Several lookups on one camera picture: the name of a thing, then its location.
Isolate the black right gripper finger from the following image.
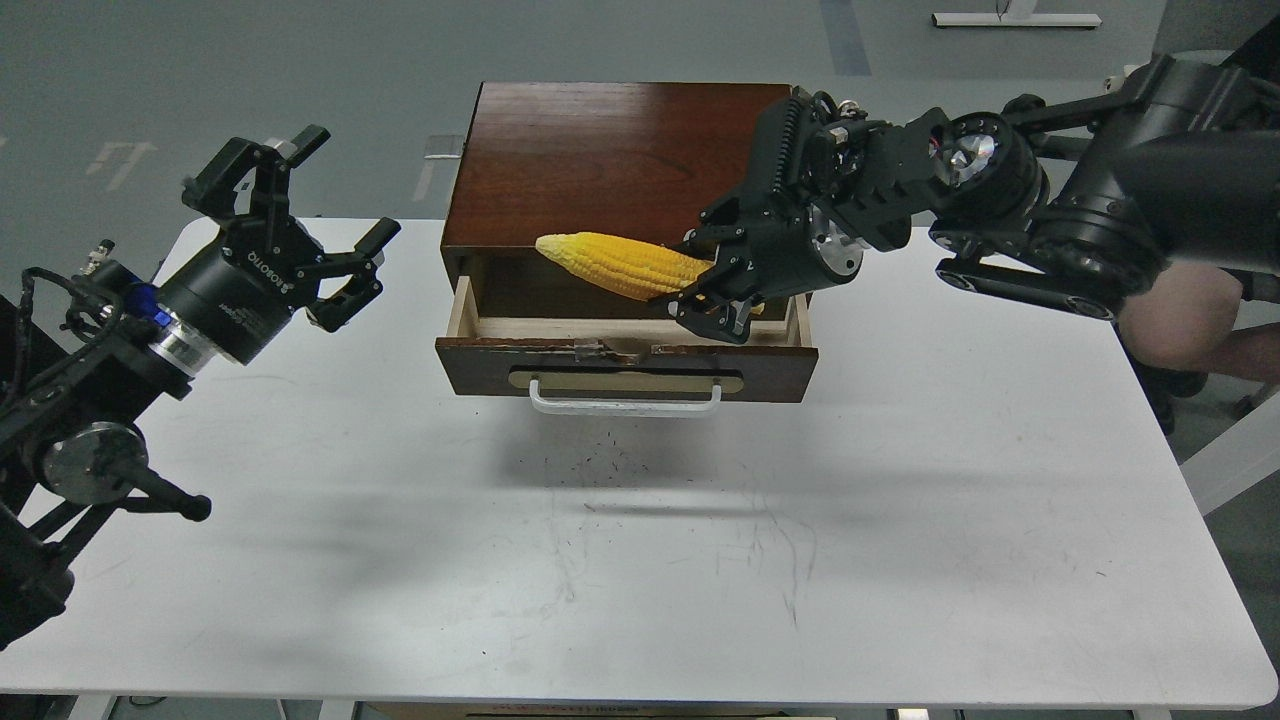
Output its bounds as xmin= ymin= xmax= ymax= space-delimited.
xmin=680 ymin=195 xmax=762 ymax=259
xmin=668 ymin=263 xmax=762 ymax=345

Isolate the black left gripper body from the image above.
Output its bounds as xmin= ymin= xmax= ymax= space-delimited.
xmin=156 ymin=220 xmax=321 ymax=365

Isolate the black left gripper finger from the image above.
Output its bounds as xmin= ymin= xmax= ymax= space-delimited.
xmin=298 ymin=217 xmax=401 ymax=333
xmin=183 ymin=126 xmax=332 ymax=229

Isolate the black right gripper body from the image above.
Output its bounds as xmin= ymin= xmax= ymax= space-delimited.
xmin=728 ymin=88 xmax=863 ymax=301

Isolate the yellow corn cob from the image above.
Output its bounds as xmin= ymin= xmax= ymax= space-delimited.
xmin=534 ymin=232 xmax=714 ymax=302

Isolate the wooden drawer with white handle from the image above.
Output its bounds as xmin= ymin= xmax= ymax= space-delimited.
xmin=435 ymin=277 xmax=819 ymax=418

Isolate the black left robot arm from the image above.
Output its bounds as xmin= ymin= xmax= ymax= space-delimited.
xmin=1 ymin=126 xmax=401 ymax=644

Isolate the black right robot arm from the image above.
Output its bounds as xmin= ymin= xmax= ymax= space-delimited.
xmin=658 ymin=56 xmax=1277 ymax=345

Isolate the dark wooden drawer cabinet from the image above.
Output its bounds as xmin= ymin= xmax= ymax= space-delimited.
xmin=440 ymin=81 xmax=791 ymax=318

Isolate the white desk base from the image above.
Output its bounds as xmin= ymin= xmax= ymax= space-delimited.
xmin=931 ymin=1 xmax=1103 ymax=31

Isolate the seated person in black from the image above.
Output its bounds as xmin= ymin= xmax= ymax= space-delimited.
xmin=1116 ymin=263 xmax=1279 ymax=436

